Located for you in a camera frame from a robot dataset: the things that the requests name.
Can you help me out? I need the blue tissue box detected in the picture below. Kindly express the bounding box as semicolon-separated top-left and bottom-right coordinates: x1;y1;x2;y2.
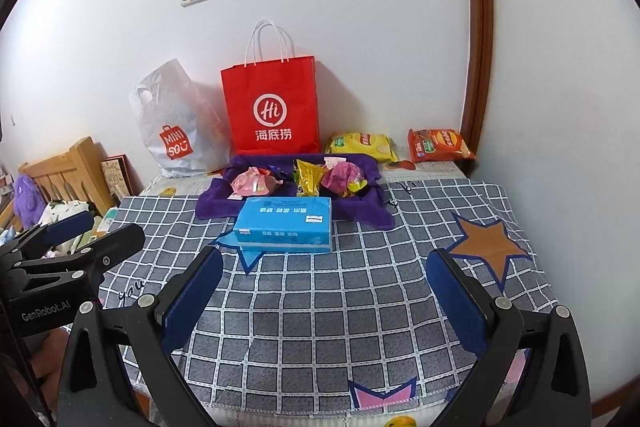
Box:
233;196;335;254

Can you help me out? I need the brown wooden door frame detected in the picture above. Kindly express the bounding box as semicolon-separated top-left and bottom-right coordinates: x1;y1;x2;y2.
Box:
459;0;495;168

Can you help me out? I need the red paper bag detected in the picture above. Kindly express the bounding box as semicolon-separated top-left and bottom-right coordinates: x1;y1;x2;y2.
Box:
221;21;321;155

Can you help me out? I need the yellow chips bag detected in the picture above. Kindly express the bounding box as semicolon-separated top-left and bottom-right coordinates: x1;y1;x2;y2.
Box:
326;132;399;164

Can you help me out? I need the grey checked blanket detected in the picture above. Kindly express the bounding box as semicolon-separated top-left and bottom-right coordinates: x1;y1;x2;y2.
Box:
97;181;561;410

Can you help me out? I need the dark blue snack packet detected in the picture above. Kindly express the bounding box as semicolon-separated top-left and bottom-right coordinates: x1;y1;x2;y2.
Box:
267;163;296;182

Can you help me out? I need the orange chips bag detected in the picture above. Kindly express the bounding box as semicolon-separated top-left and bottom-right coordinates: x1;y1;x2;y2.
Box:
407;128;476;164

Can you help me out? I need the purple fabric tray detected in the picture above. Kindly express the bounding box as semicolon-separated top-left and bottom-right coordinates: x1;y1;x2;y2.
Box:
195;152;396;233

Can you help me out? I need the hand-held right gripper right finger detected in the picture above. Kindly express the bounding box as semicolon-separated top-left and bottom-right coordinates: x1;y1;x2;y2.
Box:
425;248;592;427

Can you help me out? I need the person's left hand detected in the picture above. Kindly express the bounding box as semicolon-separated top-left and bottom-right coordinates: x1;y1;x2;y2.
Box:
27;332;68;389

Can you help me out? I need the purple plush toy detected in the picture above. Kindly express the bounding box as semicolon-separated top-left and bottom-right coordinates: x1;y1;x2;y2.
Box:
12;174;48;225

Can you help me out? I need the patterned gift box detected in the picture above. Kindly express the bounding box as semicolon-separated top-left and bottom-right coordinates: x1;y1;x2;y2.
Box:
100;154;133;200

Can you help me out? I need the white floral pillow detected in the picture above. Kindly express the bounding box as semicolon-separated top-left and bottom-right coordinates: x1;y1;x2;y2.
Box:
40;199;95;223

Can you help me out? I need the yellow snack packet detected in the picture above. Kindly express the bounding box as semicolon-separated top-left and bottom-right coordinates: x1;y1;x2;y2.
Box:
292;158;328;198

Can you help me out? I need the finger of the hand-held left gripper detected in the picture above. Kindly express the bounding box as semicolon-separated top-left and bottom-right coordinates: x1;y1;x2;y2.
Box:
15;223;147;282
0;211;96;261

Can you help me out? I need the wooden bed headboard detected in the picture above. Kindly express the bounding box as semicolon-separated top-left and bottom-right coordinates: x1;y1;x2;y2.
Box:
17;137;116;218

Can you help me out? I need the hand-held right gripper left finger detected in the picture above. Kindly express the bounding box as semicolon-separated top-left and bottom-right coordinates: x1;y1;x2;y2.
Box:
52;244;225;427

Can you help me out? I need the white plastic shopping bag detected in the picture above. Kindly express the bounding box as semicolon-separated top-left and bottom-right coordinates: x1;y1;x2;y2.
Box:
129;58;233;178

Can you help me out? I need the pale pink snack packet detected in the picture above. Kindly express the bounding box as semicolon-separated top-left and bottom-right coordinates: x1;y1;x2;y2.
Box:
230;167;276;198

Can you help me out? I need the magenta snack packet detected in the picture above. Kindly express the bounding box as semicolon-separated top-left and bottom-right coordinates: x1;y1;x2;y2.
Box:
321;162;368;196

